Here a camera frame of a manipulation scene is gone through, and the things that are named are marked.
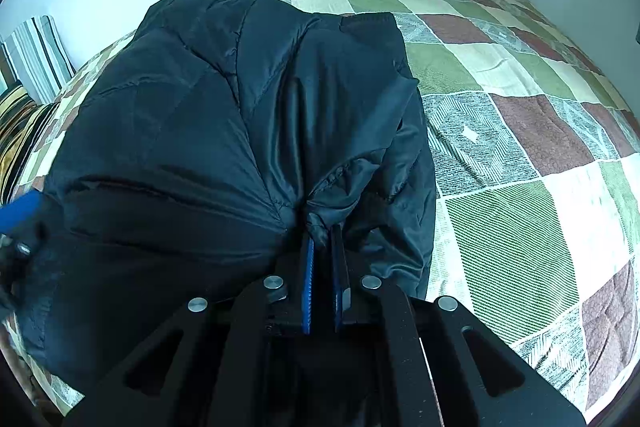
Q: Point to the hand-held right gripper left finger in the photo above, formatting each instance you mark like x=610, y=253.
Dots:
x=307, y=287

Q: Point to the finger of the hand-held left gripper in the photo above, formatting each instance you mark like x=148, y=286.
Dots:
x=20, y=211

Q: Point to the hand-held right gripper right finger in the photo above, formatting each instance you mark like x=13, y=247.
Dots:
x=339, y=292

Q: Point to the black puffer jacket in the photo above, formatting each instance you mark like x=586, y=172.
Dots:
x=240, y=147

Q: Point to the yellow brown patterned cloth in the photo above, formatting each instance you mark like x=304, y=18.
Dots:
x=17, y=127

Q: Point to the striped pillow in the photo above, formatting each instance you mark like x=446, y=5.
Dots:
x=37, y=57

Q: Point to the patchwork bed blanket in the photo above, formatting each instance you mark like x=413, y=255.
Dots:
x=510, y=157

